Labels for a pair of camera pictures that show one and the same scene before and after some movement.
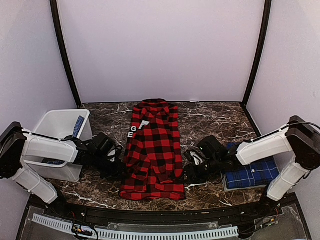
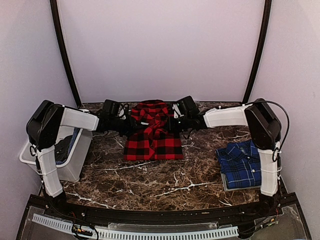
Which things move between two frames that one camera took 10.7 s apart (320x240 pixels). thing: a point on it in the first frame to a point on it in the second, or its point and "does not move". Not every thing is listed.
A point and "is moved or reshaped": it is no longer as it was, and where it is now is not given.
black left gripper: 117,172 to 131,126
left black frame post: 54,11 does not move
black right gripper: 188,168 to 171,126
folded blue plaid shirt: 260,174 does not move
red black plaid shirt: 152,169 is moved or reshaped
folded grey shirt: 226,188 does not move
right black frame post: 257,68 does not move
